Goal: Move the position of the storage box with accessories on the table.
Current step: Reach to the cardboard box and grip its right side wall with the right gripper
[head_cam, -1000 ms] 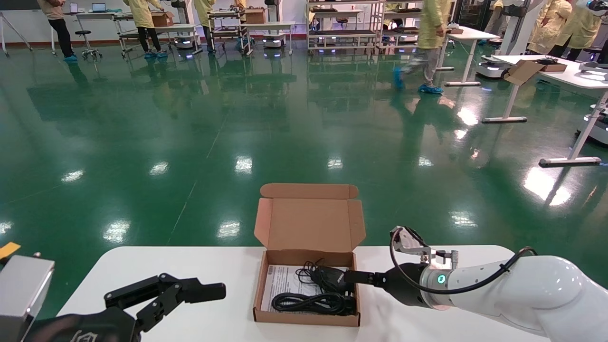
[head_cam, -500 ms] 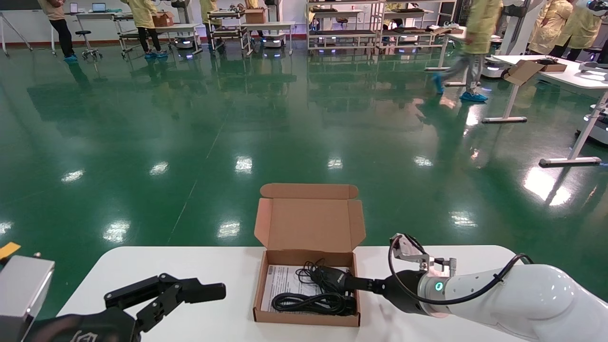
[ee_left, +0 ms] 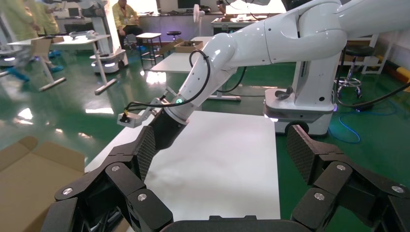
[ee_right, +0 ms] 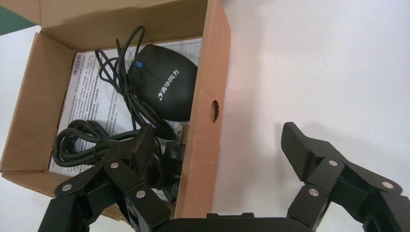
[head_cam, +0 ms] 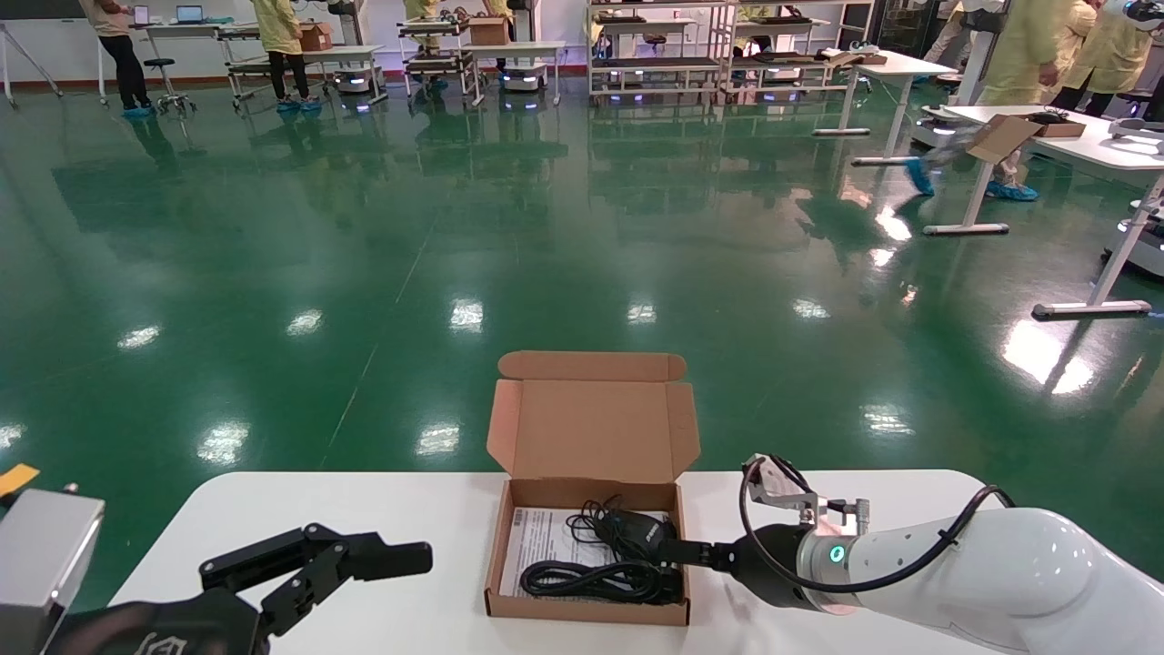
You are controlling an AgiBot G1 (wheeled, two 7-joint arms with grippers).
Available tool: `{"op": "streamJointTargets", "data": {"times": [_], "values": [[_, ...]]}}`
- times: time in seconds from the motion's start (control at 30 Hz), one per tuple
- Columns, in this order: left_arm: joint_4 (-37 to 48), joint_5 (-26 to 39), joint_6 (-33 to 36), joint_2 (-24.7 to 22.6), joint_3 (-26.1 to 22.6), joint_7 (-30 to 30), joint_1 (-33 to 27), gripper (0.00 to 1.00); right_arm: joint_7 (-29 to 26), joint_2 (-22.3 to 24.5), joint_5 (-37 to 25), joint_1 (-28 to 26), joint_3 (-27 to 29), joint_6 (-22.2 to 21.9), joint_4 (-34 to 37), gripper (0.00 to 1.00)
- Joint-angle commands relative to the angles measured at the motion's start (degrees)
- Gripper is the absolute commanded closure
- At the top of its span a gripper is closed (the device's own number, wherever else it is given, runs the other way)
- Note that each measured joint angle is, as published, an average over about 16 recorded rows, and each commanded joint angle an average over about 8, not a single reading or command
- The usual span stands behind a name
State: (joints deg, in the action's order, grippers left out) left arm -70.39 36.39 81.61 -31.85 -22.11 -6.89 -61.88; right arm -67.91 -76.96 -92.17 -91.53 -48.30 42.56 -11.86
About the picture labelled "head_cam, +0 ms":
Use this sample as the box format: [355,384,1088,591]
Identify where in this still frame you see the white desk with laptops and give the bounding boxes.
[118,23,274,96]

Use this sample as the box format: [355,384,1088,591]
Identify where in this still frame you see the black power adapter thin lead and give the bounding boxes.
[566,496,679,561]

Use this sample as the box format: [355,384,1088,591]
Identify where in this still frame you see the white printed paper manual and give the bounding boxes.
[498,507,669,601]

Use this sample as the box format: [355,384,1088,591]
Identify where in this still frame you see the person in yellow coat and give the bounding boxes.
[905,0,1092,203]
[252,0,322,113]
[405,0,448,92]
[1059,0,1154,117]

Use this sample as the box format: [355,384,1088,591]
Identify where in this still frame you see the white metal shelf rack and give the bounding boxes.
[587,0,739,101]
[727,0,876,92]

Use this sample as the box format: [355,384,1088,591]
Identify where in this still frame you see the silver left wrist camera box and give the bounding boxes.
[0,489,106,655]

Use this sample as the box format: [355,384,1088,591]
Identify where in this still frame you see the white wheeled column robot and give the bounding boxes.
[1102,202,1164,278]
[909,0,1033,151]

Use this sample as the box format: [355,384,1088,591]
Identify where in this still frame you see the black padded stool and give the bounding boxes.
[1117,86,1164,119]

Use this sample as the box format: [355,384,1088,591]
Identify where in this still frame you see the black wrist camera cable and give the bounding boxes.
[738,453,1015,594]

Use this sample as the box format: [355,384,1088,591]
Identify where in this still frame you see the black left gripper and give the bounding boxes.
[45,523,434,655]

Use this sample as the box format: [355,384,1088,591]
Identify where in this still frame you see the open flat cardboard box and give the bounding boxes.
[964,111,1086,165]

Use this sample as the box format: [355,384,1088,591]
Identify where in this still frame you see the narrow white work table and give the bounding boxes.
[305,44,389,106]
[459,41,567,106]

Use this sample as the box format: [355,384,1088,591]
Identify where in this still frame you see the coiled thick black power cord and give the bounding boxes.
[518,557,683,607]

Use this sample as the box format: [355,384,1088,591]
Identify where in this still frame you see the black round swivel stool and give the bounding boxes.
[143,58,196,116]

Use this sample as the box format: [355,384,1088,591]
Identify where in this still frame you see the person beige top black trousers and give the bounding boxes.
[80,0,156,119]

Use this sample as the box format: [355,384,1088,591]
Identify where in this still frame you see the black board on tripod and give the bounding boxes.
[0,0,92,110]

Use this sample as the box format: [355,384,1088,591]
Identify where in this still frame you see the metal trolley cart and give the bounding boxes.
[216,25,294,112]
[397,18,483,106]

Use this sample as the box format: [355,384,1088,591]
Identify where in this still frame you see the white robot part on table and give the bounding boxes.
[1107,118,1164,146]

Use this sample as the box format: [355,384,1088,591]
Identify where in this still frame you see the long white table T legs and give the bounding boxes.
[923,103,1164,319]

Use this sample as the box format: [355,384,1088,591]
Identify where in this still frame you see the white table with T legs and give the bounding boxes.
[812,50,958,166]

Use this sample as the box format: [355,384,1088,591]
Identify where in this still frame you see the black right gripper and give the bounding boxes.
[655,523,812,609]

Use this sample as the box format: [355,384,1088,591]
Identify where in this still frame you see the brown cardboard storage box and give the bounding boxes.
[484,350,701,629]

